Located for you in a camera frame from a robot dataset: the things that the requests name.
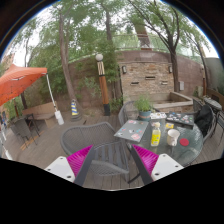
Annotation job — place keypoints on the small yellow card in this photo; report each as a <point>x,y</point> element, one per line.
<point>169,125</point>

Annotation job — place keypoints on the dark patio chair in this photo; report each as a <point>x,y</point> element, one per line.
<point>218,120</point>

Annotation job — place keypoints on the round dark patio table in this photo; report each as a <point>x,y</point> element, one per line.
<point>212,102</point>

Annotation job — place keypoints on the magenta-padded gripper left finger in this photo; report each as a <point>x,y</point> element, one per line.
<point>61,166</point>

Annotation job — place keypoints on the clear bottle with yellow label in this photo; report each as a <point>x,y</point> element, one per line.
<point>155,136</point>

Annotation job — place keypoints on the black laptop with stickers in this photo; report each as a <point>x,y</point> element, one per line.
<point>180,118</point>

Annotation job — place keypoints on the wooden lamp post with globe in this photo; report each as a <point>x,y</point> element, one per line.
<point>103,86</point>

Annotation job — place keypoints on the flat round red coaster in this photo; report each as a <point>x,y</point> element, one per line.
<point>184,142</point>

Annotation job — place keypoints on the white canopy leg weight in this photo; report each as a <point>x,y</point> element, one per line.
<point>59,118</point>

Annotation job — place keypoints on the white sticker sheet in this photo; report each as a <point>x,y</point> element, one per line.
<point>157,116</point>

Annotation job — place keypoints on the orange canopy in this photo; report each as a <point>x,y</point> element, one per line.
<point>18,81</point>

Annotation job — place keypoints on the grey wall box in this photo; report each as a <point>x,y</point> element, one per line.
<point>181,86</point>

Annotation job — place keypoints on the black wall lamp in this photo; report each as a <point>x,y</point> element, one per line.
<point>124,69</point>
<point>170,69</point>

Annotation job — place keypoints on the grey laptop with stickers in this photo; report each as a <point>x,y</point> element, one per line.
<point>132,130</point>

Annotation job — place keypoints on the white mug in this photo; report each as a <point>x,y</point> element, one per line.
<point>172,137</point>

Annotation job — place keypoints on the black backpack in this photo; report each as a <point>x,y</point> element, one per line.
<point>204,120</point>

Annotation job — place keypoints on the green plant in teal pot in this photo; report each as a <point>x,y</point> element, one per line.
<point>144,106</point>

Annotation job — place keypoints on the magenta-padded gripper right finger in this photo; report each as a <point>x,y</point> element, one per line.
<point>165,165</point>

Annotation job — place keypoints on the blue and yellow striped cone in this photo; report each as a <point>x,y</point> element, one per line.
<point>74,108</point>

